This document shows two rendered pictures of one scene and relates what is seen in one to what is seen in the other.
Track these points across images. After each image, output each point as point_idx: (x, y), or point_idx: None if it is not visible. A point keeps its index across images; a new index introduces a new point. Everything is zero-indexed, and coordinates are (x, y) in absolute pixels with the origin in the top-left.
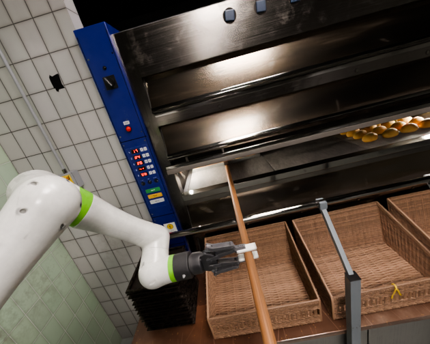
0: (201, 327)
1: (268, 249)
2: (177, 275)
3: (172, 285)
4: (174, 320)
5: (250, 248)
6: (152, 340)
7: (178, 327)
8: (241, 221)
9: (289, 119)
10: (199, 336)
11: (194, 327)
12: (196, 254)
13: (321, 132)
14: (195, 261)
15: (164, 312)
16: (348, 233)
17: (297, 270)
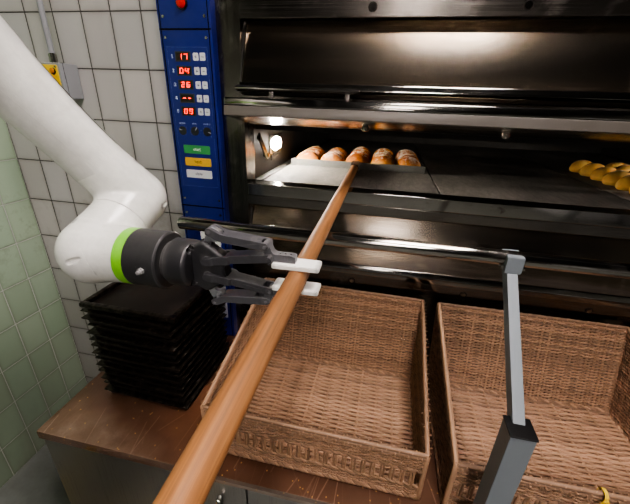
0: (195, 420)
1: (372, 340)
2: (127, 264)
3: (162, 322)
4: (152, 389)
5: (303, 266)
6: (106, 407)
7: (157, 405)
8: (321, 229)
9: (510, 79)
10: (184, 432)
11: (184, 415)
12: (186, 239)
13: (574, 117)
14: (176, 250)
15: (139, 368)
16: (540, 368)
17: (412, 396)
